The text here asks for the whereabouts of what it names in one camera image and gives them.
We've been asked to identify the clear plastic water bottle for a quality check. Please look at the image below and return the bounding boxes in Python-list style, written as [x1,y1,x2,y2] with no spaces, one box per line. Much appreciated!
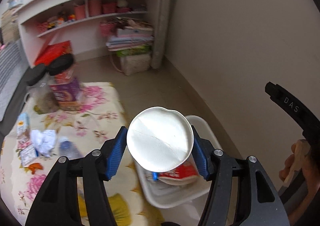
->
[59,137,83,160]

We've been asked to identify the white paper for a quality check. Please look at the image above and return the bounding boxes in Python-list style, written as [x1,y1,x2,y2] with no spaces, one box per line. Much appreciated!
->
[30,130,57,157]

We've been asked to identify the red snack bag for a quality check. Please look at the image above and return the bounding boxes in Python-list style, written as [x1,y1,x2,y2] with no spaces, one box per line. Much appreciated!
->
[157,158,199,186]

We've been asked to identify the white paper cup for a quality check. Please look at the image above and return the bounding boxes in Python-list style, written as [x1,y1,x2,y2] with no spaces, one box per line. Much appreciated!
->
[126,106,194,172]

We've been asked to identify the white plastic trash bin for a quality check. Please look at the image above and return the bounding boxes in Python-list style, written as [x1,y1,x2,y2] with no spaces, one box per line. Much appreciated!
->
[133,114,223,209]

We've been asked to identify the person right hand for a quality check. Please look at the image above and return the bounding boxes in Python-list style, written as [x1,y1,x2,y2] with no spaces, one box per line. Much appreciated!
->
[279,139,319,204]

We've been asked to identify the small white printed packet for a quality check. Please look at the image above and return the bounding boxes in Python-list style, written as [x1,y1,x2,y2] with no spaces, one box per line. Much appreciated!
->
[20,145,37,167]

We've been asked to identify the floral tablecloth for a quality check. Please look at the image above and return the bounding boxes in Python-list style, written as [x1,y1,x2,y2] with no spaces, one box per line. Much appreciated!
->
[1,82,164,225]

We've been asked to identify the small milk carton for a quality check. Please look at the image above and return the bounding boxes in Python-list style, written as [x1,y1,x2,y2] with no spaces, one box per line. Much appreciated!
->
[16,112,30,139]

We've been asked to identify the clear jar black lid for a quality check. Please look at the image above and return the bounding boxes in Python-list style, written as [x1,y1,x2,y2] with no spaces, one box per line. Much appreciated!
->
[25,63,59,114]

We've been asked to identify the purple label snack jar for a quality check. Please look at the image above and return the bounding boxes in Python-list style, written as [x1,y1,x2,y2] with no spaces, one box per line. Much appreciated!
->
[47,53,83,111]

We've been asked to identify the striped sofa cushion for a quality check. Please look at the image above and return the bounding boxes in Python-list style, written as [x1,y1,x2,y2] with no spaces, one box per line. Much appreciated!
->
[1,39,29,121]

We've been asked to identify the red gift box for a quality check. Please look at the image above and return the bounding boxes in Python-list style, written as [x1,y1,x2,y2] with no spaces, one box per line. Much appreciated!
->
[34,40,73,66]

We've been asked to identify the white woven basket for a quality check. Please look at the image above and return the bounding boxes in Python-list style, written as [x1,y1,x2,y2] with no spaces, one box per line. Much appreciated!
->
[120,54,151,76]

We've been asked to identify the stack of folded textiles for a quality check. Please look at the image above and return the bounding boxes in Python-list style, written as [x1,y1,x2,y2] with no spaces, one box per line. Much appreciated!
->
[100,17,155,57]

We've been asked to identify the white shelf unit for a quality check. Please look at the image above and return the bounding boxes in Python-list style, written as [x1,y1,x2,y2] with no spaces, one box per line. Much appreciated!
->
[16,0,168,67]

